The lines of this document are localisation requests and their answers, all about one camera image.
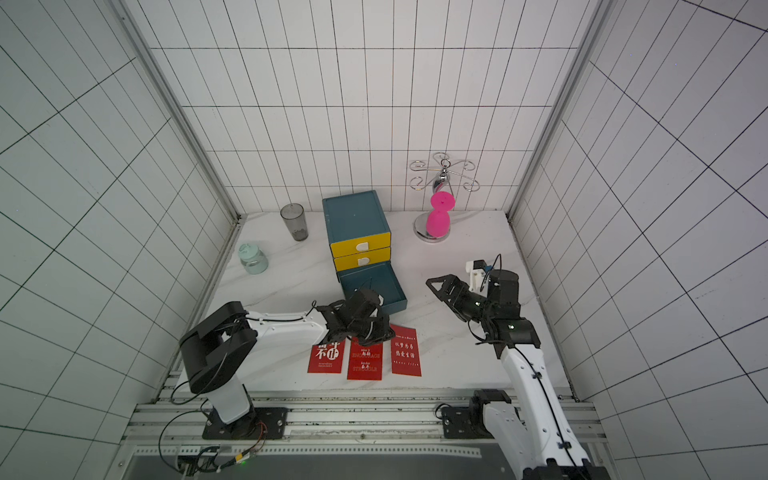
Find aluminium mounting rail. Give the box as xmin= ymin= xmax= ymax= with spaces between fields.
xmin=122 ymin=392 xmax=607 ymax=460

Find yellow drawer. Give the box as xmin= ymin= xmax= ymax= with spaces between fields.
xmin=334 ymin=247 xmax=391 ymax=272
xmin=330 ymin=232 xmax=391 ymax=258

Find grey translucent cup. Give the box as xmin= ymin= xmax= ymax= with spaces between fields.
xmin=280 ymin=203 xmax=308 ymax=242

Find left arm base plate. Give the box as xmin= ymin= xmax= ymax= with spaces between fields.
xmin=202 ymin=407 xmax=289 ymax=441

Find mint green jar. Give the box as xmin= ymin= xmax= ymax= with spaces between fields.
xmin=237 ymin=243 xmax=269 ymax=275

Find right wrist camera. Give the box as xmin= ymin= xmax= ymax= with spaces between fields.
xmin=465 ymin=259 xmax=492 ymax=293

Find left base cable bundle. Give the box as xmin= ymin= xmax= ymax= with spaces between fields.
xmin=152 ymin=413 xmax=271 ymax=475

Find pink hourglass cup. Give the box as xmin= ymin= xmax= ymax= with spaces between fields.
xmin=426 ymin=191 xmax=456 ymax=238

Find red postcard white characters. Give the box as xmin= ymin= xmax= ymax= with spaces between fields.
xmin=307 ymin=341 xmax=346 ymax=374

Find teal drawer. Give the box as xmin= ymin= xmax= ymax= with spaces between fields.
xmin=337 ymin=261 xmax=408 ymax=315

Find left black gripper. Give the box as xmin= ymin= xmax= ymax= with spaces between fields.
xmin=350 ymin=313 xmax=396 ymax=347

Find teal drawer cabinet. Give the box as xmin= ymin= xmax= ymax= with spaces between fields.
xmin=322 ymin=190 xmax=391 ymax=251

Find red postcard stimulate text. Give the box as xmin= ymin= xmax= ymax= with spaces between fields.
xmin=347 ymin=340 xmax=383 ymax=381

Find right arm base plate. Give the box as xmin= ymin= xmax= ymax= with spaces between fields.
xmin=434 ymin=389 xmax=511 ymax=440

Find red postcard small white text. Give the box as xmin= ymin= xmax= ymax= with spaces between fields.
xmin=390 ymin=325 xmax=422 ymax=377

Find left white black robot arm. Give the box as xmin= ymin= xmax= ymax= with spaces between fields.
xmin=179 ymin=288 xmax=396 ymax=427

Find chrome cup rack stand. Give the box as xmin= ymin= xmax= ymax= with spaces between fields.
xmin=409 ymin=152 xmax=480 ymax=243

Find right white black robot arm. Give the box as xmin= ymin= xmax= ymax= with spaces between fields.
xmin=426 ymin=262 xmax=610 ymax=479

